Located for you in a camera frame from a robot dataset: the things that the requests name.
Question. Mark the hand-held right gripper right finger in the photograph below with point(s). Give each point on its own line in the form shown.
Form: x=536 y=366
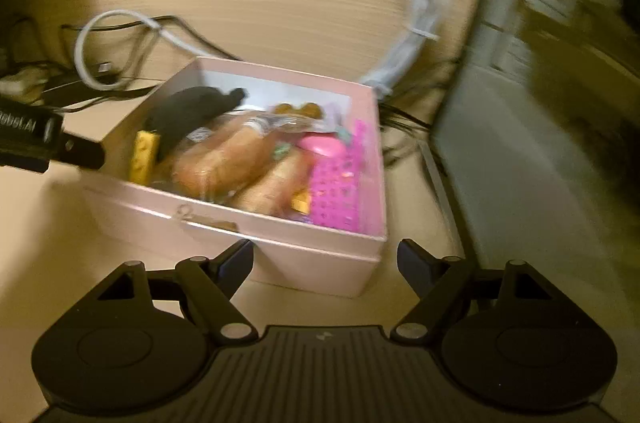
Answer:
x=417 y=268

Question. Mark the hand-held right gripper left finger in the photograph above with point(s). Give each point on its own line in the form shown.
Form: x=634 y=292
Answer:
x=235 y=270

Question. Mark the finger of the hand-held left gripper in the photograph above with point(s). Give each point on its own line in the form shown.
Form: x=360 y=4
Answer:
x=82 y=153

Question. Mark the long yellow toy brick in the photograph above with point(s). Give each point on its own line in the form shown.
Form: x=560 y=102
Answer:
x=142 y=155

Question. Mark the pink cardboard box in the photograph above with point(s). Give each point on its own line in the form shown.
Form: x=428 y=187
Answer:
x=310 y=258

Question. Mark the packaged bread roll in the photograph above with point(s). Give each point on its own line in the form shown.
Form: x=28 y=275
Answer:
x=225 y=163
x=272 y=188

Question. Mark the short yellow toy brick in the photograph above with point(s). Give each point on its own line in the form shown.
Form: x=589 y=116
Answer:
x=301 y=203

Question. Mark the pink plastic basket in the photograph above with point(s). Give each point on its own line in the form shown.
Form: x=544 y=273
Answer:
x=337 y=193

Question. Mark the dark plush toy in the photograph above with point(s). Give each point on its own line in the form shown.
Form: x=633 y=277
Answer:
x=185 y=110

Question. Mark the pink and green toy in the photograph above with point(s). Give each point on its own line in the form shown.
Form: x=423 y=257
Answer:
x=322 y=148

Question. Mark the brown round toy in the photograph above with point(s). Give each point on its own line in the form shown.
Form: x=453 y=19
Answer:
x=297 y=109

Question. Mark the white power strip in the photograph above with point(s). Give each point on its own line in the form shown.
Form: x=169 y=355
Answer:
x=20 y=80

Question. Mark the black power adapter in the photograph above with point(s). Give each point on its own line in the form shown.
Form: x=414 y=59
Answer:
x=62 y=90

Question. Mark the glass-sided computer case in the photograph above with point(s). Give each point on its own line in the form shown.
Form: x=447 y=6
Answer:
x=550 y=103

